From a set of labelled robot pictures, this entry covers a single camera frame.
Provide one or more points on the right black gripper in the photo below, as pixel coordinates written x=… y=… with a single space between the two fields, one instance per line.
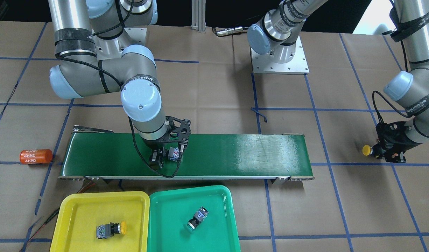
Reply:
x=152 y=144

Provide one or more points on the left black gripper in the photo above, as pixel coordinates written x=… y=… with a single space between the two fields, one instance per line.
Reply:
x=399 y=139

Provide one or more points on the green push button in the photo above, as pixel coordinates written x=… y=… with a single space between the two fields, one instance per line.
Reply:
x=200 y=215
x=173 y=154

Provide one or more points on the yellow push button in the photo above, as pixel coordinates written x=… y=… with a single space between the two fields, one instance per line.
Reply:
x=376 y=150
x=106 y=231

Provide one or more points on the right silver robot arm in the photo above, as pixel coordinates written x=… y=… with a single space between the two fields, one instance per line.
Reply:
x=81 y=74

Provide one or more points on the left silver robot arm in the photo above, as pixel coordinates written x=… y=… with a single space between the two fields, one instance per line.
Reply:
x=275 y=35

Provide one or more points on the green plastic tray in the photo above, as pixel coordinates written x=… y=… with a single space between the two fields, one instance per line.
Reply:
x=170 y=210

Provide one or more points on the green conveyor belt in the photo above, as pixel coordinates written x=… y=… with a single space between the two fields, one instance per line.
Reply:
x=281 y=157

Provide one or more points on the yellow plastic tray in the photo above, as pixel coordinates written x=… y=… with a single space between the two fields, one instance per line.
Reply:
x=81 y=214

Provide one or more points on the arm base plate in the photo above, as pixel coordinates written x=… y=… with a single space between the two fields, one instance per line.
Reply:
x=108 y=48
x=290 y=60

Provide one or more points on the aluminium frame post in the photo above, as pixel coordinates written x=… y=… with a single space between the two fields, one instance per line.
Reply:
x=198 y=8

